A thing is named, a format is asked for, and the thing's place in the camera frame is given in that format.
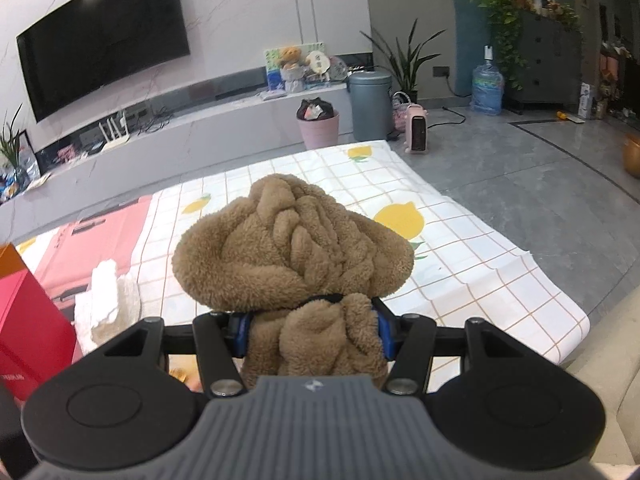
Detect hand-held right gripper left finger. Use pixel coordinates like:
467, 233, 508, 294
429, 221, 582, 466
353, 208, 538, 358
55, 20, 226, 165
105, 311, 252, 399

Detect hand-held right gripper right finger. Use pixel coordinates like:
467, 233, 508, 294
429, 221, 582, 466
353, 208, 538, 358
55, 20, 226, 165
372, 300, 531, 397

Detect brown fleece cloth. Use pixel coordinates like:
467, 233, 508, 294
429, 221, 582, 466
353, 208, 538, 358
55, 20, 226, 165
171, 172, 416, 391

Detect red box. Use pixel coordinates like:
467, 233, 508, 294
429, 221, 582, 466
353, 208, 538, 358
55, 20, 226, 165
0, 242, 85, 403

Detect lemon check blanket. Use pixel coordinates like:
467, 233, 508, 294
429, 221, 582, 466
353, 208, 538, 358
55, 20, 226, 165
135, 140, 591, 367

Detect white fluffy towel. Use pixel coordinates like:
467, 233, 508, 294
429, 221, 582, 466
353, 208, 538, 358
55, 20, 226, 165
74, 259, 142, 356

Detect pink printed blanket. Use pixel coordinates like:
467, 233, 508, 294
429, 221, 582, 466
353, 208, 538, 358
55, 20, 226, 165
15, 195, 153, 321

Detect grey television bench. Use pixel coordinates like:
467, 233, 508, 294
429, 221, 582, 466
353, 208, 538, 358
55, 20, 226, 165
0, 80, 373, 243

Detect pink space heater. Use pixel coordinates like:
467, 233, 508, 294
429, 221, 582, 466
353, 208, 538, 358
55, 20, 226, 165
402, 104, 431, 155

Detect pink trash bin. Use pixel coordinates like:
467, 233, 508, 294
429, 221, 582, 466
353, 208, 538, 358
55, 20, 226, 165
296, 99, 341, 151

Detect grey trash can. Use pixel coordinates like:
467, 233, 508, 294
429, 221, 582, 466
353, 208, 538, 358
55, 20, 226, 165
348, 71, 393, 142

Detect white router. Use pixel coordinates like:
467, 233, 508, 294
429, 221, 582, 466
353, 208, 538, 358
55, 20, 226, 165
97, 110, 132, 153

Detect blue water jug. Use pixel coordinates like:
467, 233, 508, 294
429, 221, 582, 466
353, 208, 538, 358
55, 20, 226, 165
471, 45, 504, 117

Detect tall leafy potted plant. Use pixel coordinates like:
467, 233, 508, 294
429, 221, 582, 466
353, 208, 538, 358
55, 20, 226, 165
360, 19, 448, 103

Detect snack bags on bench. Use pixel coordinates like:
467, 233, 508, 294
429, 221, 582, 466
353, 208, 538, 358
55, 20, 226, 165
0, 165, 31, 201

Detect round white hand fan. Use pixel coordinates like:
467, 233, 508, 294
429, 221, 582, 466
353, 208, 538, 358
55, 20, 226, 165
305, 50, 332, 81

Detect brown teddy bear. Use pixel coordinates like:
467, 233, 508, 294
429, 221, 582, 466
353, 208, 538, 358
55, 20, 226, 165
277, 46, 304, 71

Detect small green potted plant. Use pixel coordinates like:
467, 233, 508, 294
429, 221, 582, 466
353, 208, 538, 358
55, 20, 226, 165
0, 104, 28, 171

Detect golden pot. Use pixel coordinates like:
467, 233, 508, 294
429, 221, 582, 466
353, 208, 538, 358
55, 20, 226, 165
622, 132, 640, 178

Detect white carton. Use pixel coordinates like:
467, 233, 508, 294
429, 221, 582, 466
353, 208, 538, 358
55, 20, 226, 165
579, 81, 596, 120

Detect dark grey cabinet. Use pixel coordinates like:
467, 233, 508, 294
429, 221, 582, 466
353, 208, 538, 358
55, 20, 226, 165
505, 10, 583, 106

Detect black television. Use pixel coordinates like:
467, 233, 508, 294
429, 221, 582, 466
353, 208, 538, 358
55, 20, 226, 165
16, 0, 192, 123

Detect trailing green plant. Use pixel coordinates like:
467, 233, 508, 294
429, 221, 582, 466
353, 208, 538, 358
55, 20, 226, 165
467, 0, 583, 91

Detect black power cable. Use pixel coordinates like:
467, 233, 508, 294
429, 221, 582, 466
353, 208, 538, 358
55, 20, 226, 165
427, 105, 467, 133

